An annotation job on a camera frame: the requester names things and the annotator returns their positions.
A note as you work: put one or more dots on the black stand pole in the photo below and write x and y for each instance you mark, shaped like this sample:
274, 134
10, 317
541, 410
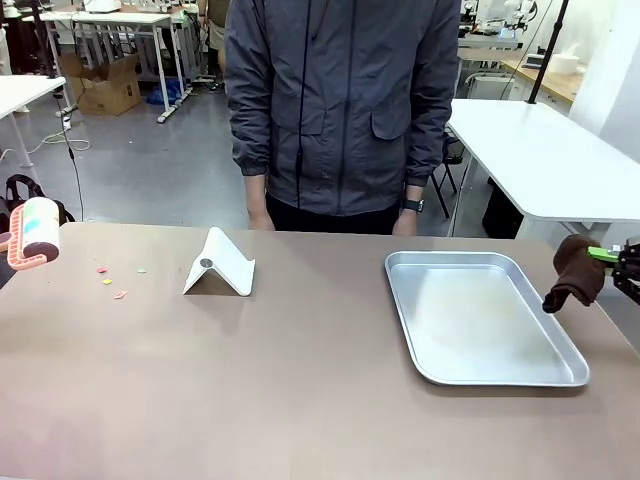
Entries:
547, 50

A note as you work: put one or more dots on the black folding chair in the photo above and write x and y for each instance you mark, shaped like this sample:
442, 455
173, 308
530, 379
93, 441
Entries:
447, 160

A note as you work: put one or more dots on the white folded stand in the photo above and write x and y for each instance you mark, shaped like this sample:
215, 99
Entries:
220, 265

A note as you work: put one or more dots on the silver metal tray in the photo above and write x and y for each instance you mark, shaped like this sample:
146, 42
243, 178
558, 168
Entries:
475, 325

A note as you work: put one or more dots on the person's grey jacket torso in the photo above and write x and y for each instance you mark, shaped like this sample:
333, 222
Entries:
340, 100

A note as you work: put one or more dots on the person's left hand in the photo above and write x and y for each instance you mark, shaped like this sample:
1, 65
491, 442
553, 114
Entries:
404, 224

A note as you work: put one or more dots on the black tripod pole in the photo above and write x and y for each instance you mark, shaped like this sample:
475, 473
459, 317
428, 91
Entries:
46, 40

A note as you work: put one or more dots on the background person in dark clothes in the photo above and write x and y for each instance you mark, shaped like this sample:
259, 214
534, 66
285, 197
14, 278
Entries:
214, 45

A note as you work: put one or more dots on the dark brown cloth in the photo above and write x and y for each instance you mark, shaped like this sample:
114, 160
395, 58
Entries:
575, 272

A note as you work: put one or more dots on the blue plastic bag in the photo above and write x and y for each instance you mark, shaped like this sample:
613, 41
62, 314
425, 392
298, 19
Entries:
167, 93

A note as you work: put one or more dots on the large white table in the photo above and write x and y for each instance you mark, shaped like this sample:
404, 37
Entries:
545, 160

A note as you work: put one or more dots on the white side table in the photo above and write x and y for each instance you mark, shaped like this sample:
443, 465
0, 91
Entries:
25, 92

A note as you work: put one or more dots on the person's right forearm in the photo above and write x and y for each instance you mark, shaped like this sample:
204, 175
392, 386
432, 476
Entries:
250, 150

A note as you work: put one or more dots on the white container on workbench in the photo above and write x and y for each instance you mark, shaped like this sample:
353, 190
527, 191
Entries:
566, 59

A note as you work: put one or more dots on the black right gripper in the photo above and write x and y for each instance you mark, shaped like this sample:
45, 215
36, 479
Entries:
630, 270

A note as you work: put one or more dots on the brown cardboard box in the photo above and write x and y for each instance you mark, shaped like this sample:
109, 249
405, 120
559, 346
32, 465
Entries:
107, 87

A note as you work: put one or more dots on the white background desk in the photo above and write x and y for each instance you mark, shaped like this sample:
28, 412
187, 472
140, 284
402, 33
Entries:
125, 30

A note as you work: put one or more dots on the person's left forearm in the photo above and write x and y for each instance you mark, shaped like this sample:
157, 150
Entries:
425, 150

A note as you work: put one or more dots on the wooden workbench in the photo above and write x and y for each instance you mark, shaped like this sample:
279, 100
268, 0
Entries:
545, 80

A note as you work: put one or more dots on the black wristwatch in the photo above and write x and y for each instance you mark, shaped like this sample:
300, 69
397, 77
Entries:
414, 205

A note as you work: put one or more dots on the pink lint roller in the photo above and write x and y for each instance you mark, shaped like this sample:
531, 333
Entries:
37, 235

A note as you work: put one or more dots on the person's right hand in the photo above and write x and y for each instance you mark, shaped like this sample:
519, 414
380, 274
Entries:
261, 220

